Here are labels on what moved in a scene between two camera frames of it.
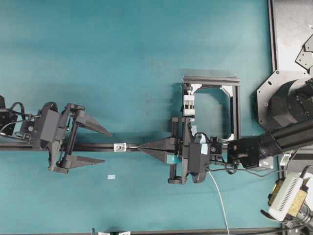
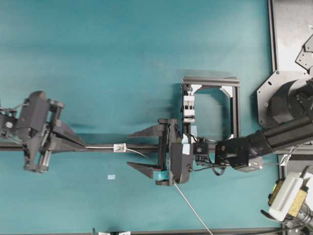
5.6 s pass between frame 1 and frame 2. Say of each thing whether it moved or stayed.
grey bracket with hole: stayed
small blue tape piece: stayed
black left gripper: moved
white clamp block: stayed
